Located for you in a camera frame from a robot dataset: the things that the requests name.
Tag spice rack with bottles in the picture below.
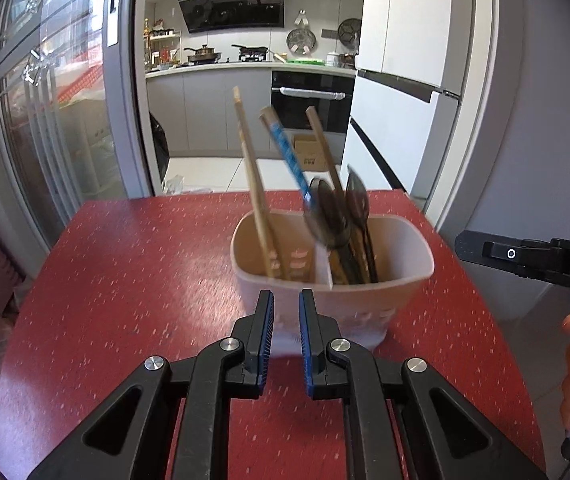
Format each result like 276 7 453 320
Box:
142 19 184 69

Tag cardboard box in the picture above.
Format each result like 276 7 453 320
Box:
292 133 333 171

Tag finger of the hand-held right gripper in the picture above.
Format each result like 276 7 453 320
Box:
455 230 570 286

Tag black frying pan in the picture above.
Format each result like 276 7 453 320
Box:
231 44 270 61

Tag dark wok pan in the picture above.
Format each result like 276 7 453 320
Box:
185 44 223 64

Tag round metal steamer rack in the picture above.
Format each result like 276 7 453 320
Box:
337 18 362 44
286 28 317 56

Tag white plastic bag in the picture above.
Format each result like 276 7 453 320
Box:
163 175 213 196

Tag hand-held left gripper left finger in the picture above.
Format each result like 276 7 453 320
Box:
25 289 276 480

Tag black built-in oven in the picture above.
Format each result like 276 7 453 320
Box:
271 71 357 135

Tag spoon with blue handle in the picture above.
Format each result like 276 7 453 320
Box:
303 199 346 281

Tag blue patterned wooden chopstick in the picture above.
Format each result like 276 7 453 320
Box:
258 106 318 211

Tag wooden-handled dark spoon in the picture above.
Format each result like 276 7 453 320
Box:
309 176 361 283

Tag black trash bag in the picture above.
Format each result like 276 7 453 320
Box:
149 111 170 182

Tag black range hood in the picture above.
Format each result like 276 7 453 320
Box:
174 0 286 35

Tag sliding glass door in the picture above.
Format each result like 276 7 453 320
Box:
0 0 152 243

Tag brown translucent spoon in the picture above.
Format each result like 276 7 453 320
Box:
345 165 380 283

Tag beige utensil holder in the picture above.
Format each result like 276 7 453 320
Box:
230 208 436 356

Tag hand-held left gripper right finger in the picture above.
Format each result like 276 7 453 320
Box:
298 288 550 480

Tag grey kitchen cabinet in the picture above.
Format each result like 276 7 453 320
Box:
145 62 358 158

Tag white refrigerator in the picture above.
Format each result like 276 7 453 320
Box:
340 0 496 231

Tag plain wooden chopstick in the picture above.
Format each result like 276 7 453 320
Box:
306 106 348 201
232 86 272 278
237 102 286 280

